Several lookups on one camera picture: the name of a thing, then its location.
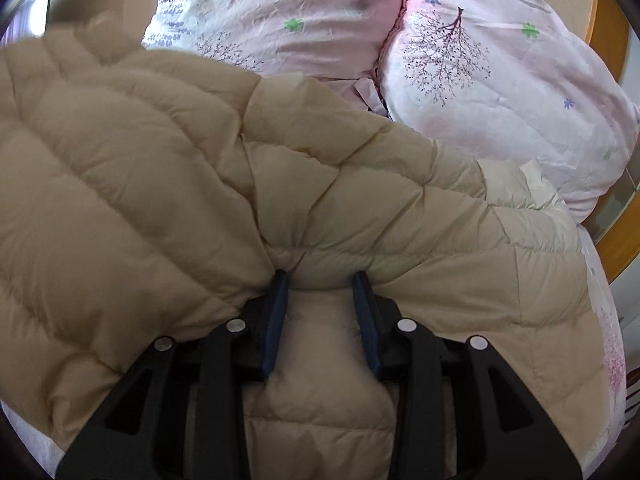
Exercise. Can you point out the pink floral bed sheet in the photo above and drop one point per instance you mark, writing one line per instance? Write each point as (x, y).
(46, 455)

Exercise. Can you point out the wooden framed glass door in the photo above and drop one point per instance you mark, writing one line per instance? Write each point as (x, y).
(614, 223)

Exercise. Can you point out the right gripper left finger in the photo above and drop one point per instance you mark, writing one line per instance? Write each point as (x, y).
(178, 412)

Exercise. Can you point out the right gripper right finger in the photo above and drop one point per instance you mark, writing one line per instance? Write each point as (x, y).
(462, 411)

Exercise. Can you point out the cream quilted down jacket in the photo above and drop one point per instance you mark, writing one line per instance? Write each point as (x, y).
(151, 193)

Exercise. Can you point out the pink floral right pillow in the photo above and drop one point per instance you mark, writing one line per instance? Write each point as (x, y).
(506, 79)

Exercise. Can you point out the pink floral left pillow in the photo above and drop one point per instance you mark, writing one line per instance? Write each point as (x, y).
(335, 41)

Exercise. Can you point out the pink floral pillow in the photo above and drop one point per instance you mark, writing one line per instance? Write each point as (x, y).
(335, 41)
(506, 79)

